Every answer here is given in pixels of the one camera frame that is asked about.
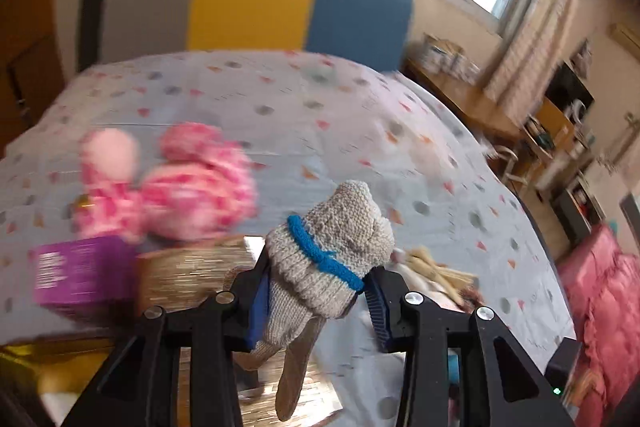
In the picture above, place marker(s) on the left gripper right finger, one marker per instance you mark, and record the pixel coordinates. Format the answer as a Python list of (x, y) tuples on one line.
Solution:
[(499, 385)]

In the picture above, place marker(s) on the beige patterned curtain right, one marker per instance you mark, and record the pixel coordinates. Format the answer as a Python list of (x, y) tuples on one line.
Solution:
[(519, 82)]

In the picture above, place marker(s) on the grey yellow blue chair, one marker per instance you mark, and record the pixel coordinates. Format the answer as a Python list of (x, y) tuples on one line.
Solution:
[(368, 32)]

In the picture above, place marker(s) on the wall air conditioner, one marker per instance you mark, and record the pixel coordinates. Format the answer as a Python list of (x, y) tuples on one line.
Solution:
[(626, 38)]

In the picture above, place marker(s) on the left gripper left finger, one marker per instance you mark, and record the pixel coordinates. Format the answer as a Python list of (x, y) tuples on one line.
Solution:
[(137, 385)]

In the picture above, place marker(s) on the grey knit gloves blue trim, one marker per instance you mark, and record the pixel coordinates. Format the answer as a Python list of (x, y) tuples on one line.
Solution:
[(318, 262)]

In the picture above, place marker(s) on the beige mesh cloth bundle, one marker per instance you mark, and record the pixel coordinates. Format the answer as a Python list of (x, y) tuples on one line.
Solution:
[(460, 287)]

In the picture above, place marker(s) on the pink bedspread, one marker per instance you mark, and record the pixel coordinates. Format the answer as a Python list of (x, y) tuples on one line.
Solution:
[(601, 284)]

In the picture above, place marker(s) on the black monitor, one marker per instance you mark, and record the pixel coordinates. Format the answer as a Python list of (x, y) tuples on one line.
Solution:
[(567, 91)]

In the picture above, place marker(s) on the gold metal tray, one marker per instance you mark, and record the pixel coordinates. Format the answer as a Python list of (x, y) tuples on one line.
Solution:
[(41, 381)]

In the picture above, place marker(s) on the pink spotted plush toy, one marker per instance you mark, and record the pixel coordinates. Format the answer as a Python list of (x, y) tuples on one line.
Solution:
[(202, 189)]

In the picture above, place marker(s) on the purple snack box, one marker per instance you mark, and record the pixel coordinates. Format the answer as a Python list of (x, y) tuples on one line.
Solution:
[(88, 280)]

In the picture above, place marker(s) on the wooden side desk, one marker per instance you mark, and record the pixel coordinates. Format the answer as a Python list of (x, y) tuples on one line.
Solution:
[(467, 102)]

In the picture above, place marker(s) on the ornate silver tissue box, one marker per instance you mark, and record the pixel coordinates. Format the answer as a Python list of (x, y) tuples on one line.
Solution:
[(182, 277)]

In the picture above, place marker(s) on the white folding stool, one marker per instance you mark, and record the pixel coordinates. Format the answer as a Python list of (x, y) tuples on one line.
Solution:
[(518, 166)]

